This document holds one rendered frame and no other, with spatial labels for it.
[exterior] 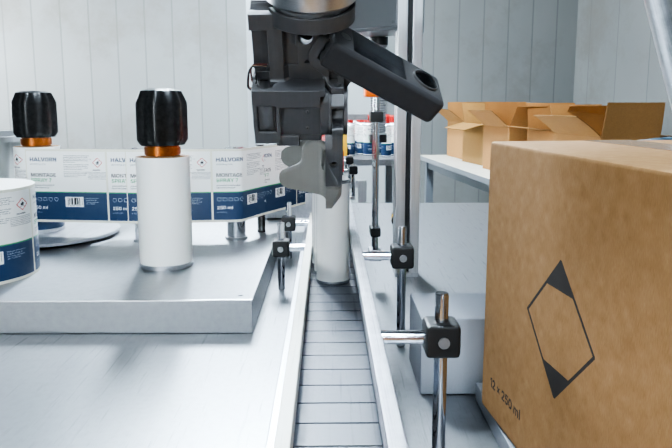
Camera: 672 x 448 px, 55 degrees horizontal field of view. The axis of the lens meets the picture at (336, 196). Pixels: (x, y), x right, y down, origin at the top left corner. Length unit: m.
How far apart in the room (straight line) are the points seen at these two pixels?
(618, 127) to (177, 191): 1.98
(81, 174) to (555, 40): 4.67
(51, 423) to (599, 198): 0.57
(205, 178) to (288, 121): 0.76
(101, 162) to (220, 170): 0.23
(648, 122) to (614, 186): 2.36
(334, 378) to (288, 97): 0.29
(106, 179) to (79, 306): 0.42
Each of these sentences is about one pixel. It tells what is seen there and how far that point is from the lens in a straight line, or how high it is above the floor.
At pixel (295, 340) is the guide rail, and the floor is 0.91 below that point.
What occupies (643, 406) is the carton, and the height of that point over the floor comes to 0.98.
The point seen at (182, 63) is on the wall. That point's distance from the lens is 5.12.
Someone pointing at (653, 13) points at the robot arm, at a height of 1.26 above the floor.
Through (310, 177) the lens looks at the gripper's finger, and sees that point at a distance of 0.61.
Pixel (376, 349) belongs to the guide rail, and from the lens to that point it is 0.53.
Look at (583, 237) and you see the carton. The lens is 0.49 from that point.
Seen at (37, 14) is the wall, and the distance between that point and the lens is 5.36.
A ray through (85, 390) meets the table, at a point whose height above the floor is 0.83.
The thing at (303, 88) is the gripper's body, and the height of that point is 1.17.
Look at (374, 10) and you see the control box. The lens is 1.23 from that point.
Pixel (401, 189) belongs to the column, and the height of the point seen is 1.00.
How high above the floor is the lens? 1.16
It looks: 8 degrees down
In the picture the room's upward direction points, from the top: straight up
